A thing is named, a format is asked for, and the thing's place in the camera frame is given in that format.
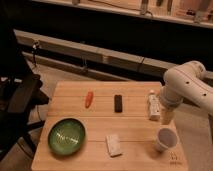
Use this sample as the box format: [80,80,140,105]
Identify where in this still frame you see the white sponge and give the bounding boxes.
[106,134,122,157]

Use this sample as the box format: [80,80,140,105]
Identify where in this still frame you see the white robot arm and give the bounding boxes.
[159,61,213,125]

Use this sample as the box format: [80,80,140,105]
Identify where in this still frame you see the orange carrot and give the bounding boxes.
[85,91,93,108]

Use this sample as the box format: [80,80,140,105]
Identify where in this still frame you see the white paper cup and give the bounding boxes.
[155,128,177,152]

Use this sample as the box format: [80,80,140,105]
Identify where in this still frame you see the black chair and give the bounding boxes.
[0,26,49,161]

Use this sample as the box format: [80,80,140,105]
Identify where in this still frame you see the green bowl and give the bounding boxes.
[48,118,86,156]

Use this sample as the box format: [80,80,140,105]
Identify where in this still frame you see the black eraser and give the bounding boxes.
[114,95,122,113]

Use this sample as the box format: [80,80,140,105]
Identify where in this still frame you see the white glue bottle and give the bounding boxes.
[148,90,160,121]

